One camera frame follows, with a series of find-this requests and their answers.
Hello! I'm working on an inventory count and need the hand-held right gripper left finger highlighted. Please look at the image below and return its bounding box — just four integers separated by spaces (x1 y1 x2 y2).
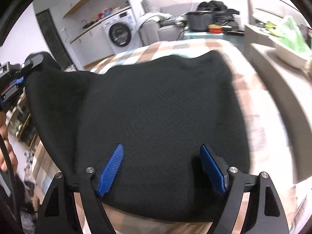
34 143 124 234

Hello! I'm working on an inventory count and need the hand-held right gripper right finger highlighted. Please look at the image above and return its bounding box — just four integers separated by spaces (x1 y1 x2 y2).
199 145 289 234

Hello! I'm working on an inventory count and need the black knit sweater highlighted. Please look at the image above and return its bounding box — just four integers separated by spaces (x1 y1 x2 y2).
25 50 251 223

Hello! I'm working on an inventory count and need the pile of black clothes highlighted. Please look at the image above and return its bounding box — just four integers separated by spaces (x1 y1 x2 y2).
196 0 240 28

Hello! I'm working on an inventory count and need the person's left hand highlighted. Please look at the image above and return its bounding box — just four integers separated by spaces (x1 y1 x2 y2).
0 123 19 173

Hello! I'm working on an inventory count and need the dark door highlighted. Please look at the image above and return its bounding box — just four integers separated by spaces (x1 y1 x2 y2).
35 8 78 71

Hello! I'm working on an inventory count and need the shoe rack with shoes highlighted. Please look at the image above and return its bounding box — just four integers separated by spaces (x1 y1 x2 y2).
5 95 39 149

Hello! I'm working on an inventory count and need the white lower kitchen cabinet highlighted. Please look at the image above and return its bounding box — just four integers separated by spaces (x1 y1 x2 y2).
69 27 115 70

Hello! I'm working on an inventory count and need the checkered blanket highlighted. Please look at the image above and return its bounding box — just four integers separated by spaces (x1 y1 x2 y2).
32 38 295 234

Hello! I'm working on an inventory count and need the white washing machine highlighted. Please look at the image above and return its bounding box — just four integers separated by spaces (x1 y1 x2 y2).
101 10 142 54

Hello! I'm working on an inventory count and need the grey cabinet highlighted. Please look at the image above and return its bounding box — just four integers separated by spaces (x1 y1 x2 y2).
250 43 312 183

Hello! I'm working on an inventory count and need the grey cloth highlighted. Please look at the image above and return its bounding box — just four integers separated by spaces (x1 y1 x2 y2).
139 12 176 27

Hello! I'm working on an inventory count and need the small table with blue cloth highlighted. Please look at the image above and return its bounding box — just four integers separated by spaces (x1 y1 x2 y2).
183 30 245 42

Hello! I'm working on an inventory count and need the grey sofa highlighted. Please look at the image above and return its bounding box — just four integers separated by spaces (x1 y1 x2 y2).
141 0 240 45

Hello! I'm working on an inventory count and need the white basin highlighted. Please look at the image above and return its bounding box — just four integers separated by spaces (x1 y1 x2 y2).
274 39 312 69

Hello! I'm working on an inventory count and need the black tray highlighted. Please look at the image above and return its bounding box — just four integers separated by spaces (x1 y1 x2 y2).
223 29 245 36

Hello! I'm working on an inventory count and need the red bowl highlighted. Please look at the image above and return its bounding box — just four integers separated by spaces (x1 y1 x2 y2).
208 24 223 34

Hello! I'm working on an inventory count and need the black cooker pot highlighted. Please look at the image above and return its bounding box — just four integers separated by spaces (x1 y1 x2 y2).
186 11 215 32

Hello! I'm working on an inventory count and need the green plastic bag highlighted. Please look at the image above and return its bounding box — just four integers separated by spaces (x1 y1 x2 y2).
277 16 311 54

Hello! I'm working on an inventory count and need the grey padded headboard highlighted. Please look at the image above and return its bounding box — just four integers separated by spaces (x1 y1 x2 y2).
247 0 288 25

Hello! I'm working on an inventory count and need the black braided cable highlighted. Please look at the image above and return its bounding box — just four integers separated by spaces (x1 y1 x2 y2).
0 134 21 222

